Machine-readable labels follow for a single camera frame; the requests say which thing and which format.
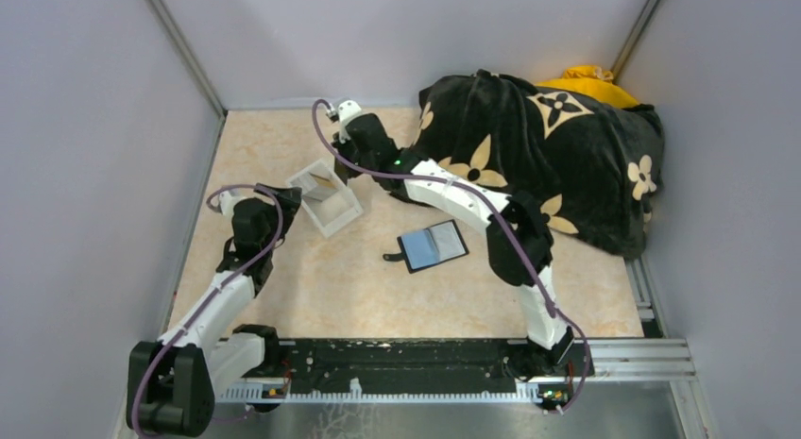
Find white plastic card tray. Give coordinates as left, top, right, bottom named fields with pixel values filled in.
left=286, top=159, right=364, bottom=238

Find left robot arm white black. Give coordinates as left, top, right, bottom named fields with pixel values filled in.
left=126, top=183, right=302, bottom=438

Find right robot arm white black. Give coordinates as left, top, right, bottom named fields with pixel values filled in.
left=329, top=112, right=574, bottom=378

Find black floral plush blanket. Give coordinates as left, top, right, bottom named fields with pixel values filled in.
left=412, top=70, right=665, bottom=260

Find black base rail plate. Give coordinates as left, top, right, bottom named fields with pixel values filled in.
left=244, top=338, right=595, bottom=396

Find yellow cloth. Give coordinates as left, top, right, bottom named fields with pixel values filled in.
left=536, top=65, right=640, bottom=109

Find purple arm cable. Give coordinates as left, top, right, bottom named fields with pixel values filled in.
left=311, top=98, right=592, bottom=415
left=126, top=183, right=286, bottom=439

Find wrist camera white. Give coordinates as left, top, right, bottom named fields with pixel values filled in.
left=213, top=190, right=247, bottom=219
left=334, top=98, right=364, bottom=143

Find grey cards in tray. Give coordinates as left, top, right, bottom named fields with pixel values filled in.
left=297, top=171, right=338, bottom=202

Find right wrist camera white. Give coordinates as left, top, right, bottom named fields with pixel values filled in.
left=334, top=98, right=364, bottom=143

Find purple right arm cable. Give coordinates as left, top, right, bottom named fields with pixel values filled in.
left=311, top=98, right=592, bottom=415

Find black leather card holder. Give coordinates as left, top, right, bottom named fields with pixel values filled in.
left=382, top=219, right=469, bottom=274

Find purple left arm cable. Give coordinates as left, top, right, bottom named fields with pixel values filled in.
left=126, top=183, right=286, bottom=439

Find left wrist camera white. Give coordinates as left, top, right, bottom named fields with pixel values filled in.
left=213, top=190, right=247, bottom=219

